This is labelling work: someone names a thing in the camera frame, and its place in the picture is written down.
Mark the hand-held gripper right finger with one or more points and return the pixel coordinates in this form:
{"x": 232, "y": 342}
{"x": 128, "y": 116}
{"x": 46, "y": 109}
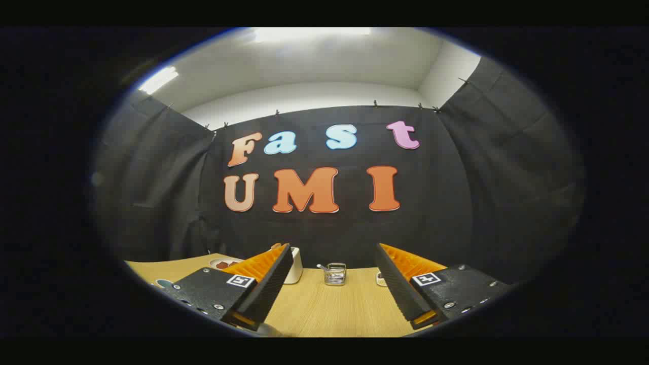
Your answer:
{"x": 400, "y": 291}

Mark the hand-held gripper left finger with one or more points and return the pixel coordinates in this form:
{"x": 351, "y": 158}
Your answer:
{"x": 268, "y": 291}

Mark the white cup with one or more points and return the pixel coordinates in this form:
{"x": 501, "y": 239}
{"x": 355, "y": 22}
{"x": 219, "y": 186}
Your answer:
{"x": 163, "y": 283}

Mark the white divided condiment dish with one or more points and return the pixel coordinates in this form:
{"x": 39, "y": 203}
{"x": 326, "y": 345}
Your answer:
{"x": 381, "y": 279}

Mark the white toaster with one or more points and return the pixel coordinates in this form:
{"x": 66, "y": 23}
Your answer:
{"x": 296, "y": 268}

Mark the white round plate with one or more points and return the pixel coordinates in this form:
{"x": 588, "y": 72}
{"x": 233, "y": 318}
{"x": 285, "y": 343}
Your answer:
{"x": 217, "y": 261}

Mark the wooden table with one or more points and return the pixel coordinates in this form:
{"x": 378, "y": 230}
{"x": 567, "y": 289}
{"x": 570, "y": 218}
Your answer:
{"x": 334, "y": 309}

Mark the black backdrop cloth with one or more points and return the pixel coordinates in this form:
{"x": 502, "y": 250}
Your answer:
{"x": 431, "y": 228}

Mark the ceiling light panel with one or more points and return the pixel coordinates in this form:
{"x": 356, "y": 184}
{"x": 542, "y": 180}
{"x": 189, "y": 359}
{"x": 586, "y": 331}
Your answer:
{"x": 158, "y": 80}

